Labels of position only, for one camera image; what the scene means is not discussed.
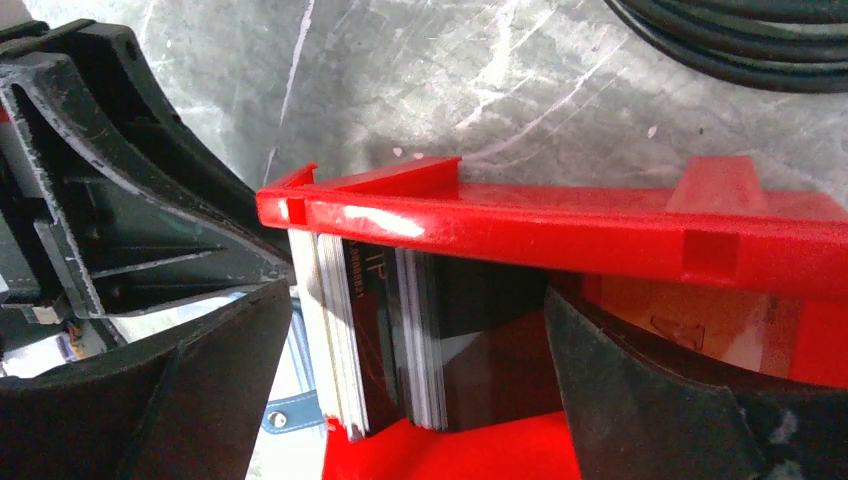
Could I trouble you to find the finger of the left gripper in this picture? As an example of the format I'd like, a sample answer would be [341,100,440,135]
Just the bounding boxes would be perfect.
[1,19,294,320]

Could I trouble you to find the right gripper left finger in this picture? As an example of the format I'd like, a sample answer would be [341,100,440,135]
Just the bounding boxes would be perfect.
[1,281,292,479]

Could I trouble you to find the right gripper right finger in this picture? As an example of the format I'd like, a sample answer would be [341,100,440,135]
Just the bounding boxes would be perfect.
[544,288,847,479]

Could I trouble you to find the blue card holder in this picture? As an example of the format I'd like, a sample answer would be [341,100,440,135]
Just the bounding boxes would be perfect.
[261,298,326,437]

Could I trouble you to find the red plastic bin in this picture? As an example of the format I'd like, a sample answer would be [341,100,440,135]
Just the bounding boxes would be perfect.
[256,157,847,479]

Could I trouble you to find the black credit card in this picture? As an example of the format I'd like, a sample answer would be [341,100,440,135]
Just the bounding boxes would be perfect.
[342,239,561,437]

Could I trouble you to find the white cards in bin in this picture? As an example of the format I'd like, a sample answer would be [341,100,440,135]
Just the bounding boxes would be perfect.
[288,229,370,442]

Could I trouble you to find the coiled black cable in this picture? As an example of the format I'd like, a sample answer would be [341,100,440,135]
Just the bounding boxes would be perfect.
[602,0,848,95]

